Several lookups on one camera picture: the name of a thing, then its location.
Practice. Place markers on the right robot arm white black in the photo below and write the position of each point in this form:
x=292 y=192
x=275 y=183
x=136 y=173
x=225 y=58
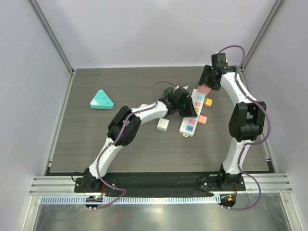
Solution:
x=246 y=122

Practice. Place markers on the teal triangular socket base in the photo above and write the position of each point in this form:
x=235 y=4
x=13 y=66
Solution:
x=101 y=101

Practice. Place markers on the large pink cube plug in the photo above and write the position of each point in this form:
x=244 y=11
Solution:
x=203 y=89

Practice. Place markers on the white charger plug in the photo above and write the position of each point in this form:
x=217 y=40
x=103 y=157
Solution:
x=162 y=124

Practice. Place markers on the small pink cube plug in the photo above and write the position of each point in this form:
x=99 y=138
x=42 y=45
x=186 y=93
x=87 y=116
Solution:
x=202 y=119

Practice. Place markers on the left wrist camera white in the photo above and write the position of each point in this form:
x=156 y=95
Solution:
x=178 y=87

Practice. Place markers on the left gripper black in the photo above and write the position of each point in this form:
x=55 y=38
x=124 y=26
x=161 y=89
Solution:
x=190 y=111

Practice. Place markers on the dark green patterned cube plug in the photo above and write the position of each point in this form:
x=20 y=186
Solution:
x=168 y=91

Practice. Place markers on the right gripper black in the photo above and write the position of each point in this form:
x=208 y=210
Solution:
x=207 y=78

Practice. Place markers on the white slotted cable duct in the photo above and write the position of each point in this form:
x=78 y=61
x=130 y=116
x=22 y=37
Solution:
x=96 y=200

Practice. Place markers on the yellow cube plug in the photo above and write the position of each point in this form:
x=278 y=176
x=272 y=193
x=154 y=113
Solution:
x=208 y=102

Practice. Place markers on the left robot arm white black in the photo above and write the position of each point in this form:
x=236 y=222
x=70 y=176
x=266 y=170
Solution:
x=125 y=125

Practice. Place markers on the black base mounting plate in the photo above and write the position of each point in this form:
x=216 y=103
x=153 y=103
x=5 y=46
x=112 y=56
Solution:
x=156 y=182

